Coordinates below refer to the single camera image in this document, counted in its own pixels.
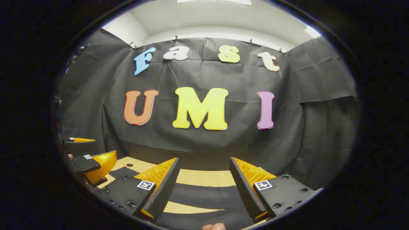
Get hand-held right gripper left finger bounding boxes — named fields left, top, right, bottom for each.
left=99, top=157, right=180, bottom=221

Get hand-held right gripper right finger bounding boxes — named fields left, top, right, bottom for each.
left=229, top=157, right=324, bottom=223

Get black jeans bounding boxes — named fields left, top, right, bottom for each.
left=107, top=166, right=256, bottom=230

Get black backdrop cloth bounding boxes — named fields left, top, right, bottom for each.
left=58, top=30, right=358, bottom=192

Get white ceiling light panel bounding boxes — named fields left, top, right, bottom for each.
left=305, top=26, right=321, bottom=38

